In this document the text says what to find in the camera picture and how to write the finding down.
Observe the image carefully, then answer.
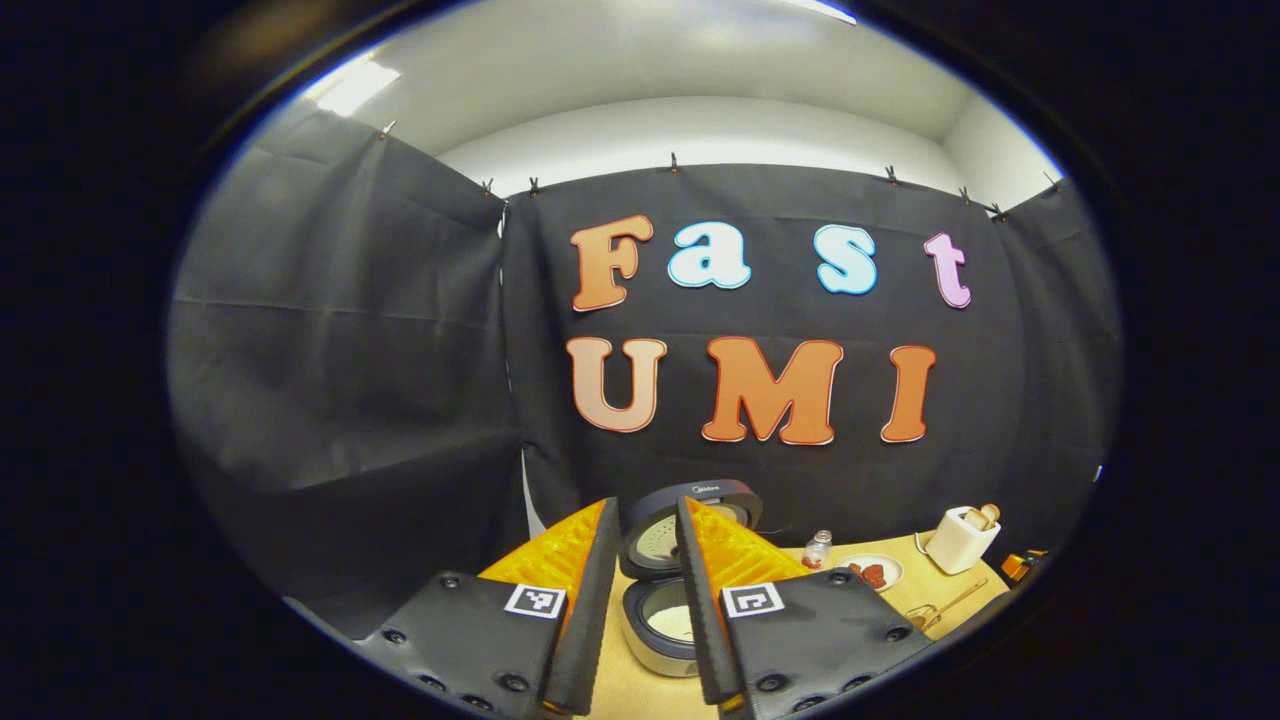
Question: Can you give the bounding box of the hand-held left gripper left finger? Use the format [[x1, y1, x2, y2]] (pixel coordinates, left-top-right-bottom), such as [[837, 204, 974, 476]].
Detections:
[[355, 497, 621, 717]]

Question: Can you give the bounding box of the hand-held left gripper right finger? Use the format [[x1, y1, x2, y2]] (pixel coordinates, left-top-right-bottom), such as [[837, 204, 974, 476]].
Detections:
[[675, 495, 936, 719]]

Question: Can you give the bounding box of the wooden spoon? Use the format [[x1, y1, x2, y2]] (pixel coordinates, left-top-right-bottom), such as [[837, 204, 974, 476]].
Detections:
[[920, 580, 991, 629]]

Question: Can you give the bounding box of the black and silver rice cooker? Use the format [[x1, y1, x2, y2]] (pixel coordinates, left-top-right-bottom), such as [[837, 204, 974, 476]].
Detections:
[[618, 478, 764, 679]]

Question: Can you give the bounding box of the white toaster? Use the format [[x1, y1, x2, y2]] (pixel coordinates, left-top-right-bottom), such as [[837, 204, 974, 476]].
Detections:
[[925, 506, 1001, 575]]

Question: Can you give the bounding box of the white round plate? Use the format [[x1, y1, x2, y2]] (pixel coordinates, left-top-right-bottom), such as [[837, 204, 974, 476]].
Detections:
[[835, 553, 904, 593]]

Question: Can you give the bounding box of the black backdrop cloth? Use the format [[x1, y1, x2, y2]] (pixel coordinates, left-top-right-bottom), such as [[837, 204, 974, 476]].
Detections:
[[168, 105, 1123, 641]]

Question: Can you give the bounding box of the row of black cloth clips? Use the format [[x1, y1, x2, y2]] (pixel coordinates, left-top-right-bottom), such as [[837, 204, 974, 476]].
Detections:
[[378, 120, 1063, 223]]

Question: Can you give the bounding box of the ceiling light panel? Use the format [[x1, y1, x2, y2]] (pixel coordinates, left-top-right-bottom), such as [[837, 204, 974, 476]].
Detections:
[[315, 60, 401, 117]]

